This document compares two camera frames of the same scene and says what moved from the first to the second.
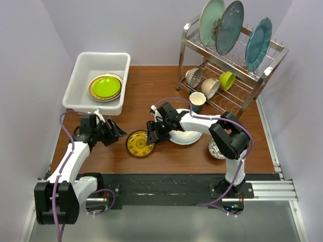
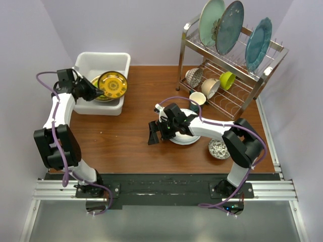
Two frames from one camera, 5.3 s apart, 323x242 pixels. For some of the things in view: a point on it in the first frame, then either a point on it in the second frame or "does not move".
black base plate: [178, 189] does not move
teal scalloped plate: [258, 44] does not move
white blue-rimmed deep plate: [180, 137] does not move
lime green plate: [106, 86] → [94, 81]
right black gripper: [152, 126] does not move
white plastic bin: [98, 82] does not move
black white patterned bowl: [214, 150] does not move
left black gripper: [111, 137] → [93, 93]
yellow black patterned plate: [136, 143] → [114, 84]
